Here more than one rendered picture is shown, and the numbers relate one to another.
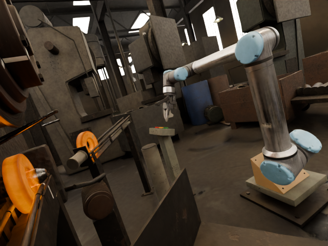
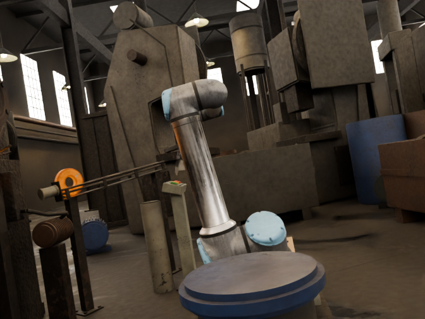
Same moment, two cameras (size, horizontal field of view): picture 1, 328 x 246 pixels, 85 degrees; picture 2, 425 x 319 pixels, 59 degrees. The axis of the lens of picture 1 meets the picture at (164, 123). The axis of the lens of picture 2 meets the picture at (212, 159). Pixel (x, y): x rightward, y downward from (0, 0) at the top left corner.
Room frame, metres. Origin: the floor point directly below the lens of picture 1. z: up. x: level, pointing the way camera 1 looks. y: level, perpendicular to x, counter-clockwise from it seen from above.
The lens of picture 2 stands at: (-0.45, -1.24, 0.67)
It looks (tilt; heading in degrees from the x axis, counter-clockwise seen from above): 1 degrees up; 28
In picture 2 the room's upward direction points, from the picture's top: 9 degrees counter-clockwise
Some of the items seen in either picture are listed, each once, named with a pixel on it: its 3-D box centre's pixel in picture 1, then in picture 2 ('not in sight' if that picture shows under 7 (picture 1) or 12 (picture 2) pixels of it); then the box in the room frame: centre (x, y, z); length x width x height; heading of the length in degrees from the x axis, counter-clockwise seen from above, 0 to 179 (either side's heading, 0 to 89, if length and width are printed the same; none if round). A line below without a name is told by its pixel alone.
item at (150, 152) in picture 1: (158, 177); (157, 245); (1.29, 0.16, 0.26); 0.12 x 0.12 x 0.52
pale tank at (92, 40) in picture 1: (103, 83); (258, 99); (9.31, 2.34, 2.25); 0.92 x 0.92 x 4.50
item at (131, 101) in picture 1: (140, 112); (281, 162); (4.96, 0.54, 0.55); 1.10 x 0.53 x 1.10; 46
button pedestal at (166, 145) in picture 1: (171, 161); (183, 231); (1.40, 0.03, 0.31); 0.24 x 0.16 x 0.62; 26
